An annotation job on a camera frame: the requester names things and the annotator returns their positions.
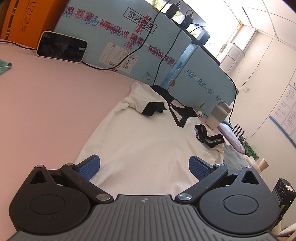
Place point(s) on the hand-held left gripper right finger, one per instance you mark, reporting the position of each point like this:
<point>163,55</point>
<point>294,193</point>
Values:
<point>199,168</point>

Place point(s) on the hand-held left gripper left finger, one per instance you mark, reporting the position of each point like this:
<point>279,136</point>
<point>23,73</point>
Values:
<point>89,167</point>

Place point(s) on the blue-grey fleece garment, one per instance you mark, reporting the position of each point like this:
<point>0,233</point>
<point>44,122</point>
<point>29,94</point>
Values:
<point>238,160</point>

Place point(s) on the white black-trimmed polo shirt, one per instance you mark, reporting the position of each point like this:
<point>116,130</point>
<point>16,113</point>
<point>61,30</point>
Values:
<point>138,143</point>

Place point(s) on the brown paper cup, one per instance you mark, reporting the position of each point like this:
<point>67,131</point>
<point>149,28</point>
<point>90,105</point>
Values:
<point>263,165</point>

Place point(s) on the lavender folded cloth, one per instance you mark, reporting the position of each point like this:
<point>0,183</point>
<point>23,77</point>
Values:
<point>231,136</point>

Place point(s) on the black wifi router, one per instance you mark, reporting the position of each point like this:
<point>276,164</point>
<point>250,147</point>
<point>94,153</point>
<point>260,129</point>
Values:
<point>239,134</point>

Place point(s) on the green packet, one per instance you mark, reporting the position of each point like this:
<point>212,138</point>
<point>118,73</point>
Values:
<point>249,150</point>

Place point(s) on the white grey-sleeved tumbler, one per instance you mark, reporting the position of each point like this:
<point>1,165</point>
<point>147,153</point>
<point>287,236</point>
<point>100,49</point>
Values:
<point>216,115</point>

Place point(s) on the white power adapter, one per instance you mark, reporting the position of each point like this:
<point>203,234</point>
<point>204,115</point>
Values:
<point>200,112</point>

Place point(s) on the plain light blue cardboard box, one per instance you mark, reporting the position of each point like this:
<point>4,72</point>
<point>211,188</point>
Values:
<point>203,76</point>

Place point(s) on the white floor air conditioner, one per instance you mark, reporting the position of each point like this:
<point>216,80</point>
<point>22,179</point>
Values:
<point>231,59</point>

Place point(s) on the white-cased smartphone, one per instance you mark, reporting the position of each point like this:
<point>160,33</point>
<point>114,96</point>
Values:
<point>61,46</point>

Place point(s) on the black charger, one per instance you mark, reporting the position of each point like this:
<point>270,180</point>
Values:
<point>188,20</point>
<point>204,37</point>
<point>173,9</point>

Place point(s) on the green cloth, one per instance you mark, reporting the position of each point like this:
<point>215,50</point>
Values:
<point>4,67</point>

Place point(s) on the taped light blue cardboard box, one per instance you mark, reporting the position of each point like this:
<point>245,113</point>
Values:
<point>104,34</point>

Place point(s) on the orange box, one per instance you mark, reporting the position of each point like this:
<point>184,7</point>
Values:
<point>27,20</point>

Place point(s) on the white wall poster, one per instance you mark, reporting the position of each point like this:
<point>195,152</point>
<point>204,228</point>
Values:
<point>286,113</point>

